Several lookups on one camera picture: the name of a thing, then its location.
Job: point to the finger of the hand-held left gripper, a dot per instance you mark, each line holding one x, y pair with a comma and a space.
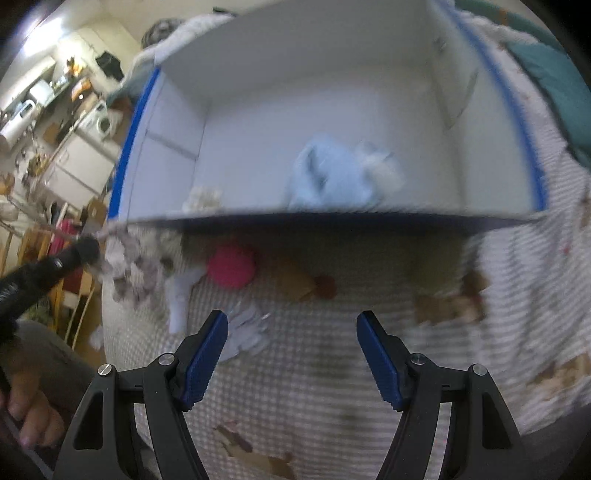
55, 267

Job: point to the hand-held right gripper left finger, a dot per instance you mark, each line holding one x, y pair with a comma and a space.
205, 362

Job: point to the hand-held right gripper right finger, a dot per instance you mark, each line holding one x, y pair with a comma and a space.
379, 362

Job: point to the grey white patchy plush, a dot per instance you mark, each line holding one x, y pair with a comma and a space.
134, 270

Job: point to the white cardboard box blue edge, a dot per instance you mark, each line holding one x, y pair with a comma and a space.
332, 115

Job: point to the brown and red soft toy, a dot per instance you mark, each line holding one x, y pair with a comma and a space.
304, 282

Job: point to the person's left hand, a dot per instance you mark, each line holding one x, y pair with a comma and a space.
32, 410

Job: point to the pale lilac plush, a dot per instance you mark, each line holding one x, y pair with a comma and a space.
244, 330

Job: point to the white cloth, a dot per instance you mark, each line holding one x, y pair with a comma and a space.
181, 295

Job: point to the grey white printed blanket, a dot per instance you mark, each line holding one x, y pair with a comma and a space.
300, 397

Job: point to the person's grey trouser leg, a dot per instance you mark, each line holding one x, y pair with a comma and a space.
51, 355

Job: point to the pink plush ball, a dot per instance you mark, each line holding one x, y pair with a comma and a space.
232, 266

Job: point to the white refrigerator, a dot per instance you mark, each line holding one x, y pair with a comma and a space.
78, 161

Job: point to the white washing machine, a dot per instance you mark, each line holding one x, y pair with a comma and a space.
102, 122

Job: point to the small cream fluffy toy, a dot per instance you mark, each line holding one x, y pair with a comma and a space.
202, 199

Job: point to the light blue cloth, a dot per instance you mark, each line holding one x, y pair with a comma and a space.
330, 173

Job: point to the white fluffy plush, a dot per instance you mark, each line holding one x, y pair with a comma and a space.
381, 166

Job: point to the grey knitted fabric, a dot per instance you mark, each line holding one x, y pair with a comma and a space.
157, 31

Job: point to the teal pillow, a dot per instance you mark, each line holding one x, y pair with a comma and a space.
561, 92

